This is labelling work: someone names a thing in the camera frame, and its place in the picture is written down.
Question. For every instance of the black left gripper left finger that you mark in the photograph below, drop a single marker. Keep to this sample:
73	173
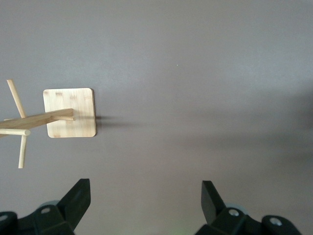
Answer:
63	213

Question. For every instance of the wooden mug tree stand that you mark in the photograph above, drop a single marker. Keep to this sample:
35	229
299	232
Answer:
78	105

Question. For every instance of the brown table cover cloth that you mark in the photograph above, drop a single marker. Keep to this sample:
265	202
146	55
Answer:
183	73

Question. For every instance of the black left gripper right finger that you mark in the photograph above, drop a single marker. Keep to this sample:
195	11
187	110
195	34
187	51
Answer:
220	218

